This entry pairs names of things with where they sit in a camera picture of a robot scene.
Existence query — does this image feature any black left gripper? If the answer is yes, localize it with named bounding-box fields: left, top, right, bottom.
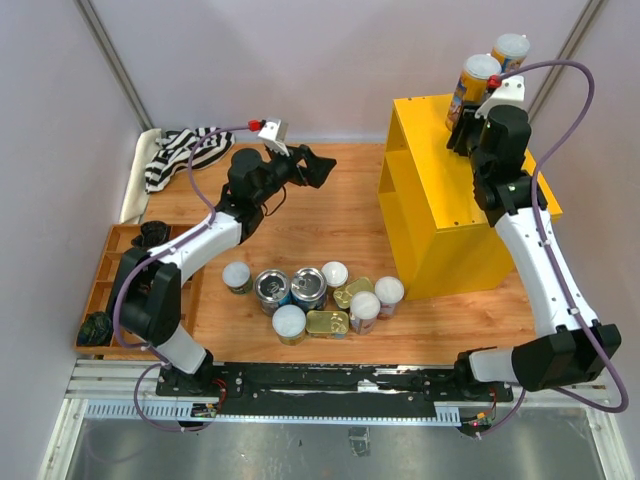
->
left=253, top=140, right=336, bottom=206

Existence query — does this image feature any tall can white lid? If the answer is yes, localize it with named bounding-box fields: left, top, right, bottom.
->
left=349, top=291, right=381, bottom=335
left=445, top=54, right=501, bottom=131

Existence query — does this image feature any tall yellow blue can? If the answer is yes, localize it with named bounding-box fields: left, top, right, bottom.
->
left=491, top=33, right=531, bottom=73

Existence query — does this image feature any small can white lid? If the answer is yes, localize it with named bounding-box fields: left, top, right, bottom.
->
left=321, top=261, right=349, bottom=291

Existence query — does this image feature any yellow wooden shelf cabinet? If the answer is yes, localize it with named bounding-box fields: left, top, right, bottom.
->
left=376, top=93, right=564, bottom=302

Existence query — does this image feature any blue can silver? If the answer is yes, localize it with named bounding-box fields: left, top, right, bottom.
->
left=291, top=267, right=328, bottom=312
left=254, top=269, right=291, bottom=317

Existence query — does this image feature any red label can white lid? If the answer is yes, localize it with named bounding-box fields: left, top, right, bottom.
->
left=374, top=276, right=405, bottom=320

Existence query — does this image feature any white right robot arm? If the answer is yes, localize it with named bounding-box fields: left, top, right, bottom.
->
left=447, top=105, right=621, bottom=400

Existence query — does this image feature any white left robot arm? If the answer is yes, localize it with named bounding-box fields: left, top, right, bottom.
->
left=106, top=145, right=337, bottom=396

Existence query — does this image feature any gold sardine tin upper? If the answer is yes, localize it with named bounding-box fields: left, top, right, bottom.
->
left=333, top=277, right=374, bottom=310

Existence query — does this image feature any gold sardine tin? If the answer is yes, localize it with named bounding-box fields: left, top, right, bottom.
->
left=306, top=310, right=350, bottom=339
left=333, top=277, right=374, bottom=310

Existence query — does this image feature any short green can white lid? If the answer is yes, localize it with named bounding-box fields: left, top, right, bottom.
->
left=222, top=261, right=253, bottom=295

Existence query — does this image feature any tall can white lid front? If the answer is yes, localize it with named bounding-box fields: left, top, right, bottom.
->
left=349, top=291, right=381, bottom=335

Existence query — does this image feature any black striped cloth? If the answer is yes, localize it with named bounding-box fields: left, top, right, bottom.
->
left=144, top=127, right=236, bottom=194

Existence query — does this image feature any gold sardine tin lower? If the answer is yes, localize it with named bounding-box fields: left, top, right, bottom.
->
left=306, top=310, right=350, bottom=339

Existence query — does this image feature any yellow can white lid front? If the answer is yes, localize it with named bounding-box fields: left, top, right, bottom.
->
left=272, top=305, right=306, bottom=346

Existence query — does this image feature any black rolled belt top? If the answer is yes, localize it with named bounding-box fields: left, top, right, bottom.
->
left=131, top=221, right=171, bottom=250

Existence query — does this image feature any cream cloth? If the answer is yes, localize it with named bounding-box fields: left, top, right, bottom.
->
left=119, top=128, right=162, bottom=224

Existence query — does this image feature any wooden compartment tray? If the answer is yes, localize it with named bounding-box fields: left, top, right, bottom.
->
left=74, top=224, right=204, bottom=360

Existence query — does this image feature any green rolled belt bottom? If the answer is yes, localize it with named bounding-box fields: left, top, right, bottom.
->
left=76, top=311, right=114, bottom=347

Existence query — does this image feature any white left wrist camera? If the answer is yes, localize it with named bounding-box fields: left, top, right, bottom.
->
left=258, top=118, right=289, bottom=156

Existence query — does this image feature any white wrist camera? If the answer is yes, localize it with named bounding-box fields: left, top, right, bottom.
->
left=475, top=75, right=525, bottom=119
left=258, top=118, right=289, bottom=156

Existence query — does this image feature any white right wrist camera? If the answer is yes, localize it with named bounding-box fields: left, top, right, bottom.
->
left=475, top=75, right=525, bottom=119

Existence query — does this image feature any aluminium frame post right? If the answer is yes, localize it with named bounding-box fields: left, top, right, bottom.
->
left=527, top=0, right=610, bottom=124

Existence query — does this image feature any aluminium frame post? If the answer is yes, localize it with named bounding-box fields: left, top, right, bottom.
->
left=73, top=0, right=154, bottom=131
left=527, top=0, right=610, bottom=124

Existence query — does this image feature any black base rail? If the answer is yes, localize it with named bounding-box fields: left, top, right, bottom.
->
left=156, top=362, right=514, bottom=403

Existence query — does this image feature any aluminium frame post left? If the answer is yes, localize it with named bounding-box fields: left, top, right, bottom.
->
left=73, top=0, right=154, bottom=131

